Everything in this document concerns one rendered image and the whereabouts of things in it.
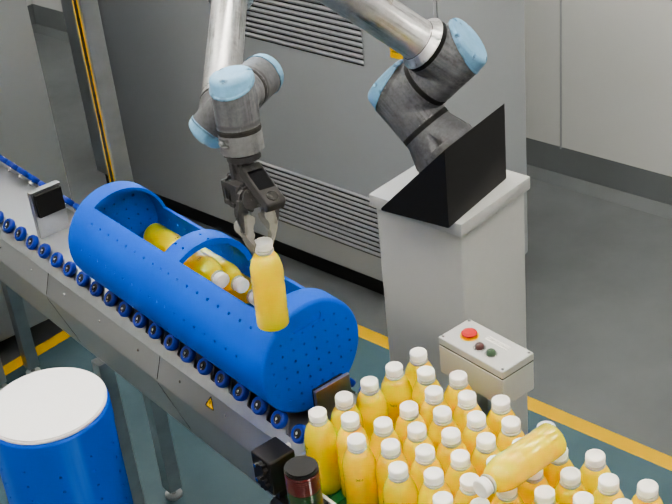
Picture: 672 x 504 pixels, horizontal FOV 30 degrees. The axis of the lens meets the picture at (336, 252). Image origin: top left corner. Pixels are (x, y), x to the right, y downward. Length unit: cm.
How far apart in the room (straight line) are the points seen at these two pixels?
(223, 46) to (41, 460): 101
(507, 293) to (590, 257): 165
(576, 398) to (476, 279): 112
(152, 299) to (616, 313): 229
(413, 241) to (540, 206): 221
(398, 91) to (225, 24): 64
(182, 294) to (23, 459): 52
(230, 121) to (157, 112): 307
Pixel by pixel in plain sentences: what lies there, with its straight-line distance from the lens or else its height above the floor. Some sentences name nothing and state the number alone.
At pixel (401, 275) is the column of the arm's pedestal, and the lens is 351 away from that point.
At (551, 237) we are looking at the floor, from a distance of 534.
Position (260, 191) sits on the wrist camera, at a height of 158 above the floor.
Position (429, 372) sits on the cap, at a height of 111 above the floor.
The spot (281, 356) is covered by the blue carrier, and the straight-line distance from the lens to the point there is 275.
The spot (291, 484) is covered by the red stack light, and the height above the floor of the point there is 124.
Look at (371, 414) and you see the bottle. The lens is 272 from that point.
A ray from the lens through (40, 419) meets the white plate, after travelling 290.
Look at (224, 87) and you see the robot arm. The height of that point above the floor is 178.
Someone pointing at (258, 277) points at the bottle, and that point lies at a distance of 259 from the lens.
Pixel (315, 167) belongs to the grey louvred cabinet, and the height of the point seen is 52.
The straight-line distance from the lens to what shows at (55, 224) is 385.
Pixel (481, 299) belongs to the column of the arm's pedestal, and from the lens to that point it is 347.
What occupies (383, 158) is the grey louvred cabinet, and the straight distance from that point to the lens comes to 460.
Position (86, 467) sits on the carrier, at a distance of 290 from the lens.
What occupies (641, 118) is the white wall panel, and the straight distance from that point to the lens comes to 547.
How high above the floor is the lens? 273
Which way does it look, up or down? 31 degrees down
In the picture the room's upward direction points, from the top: 6 degrees counter-clockwise
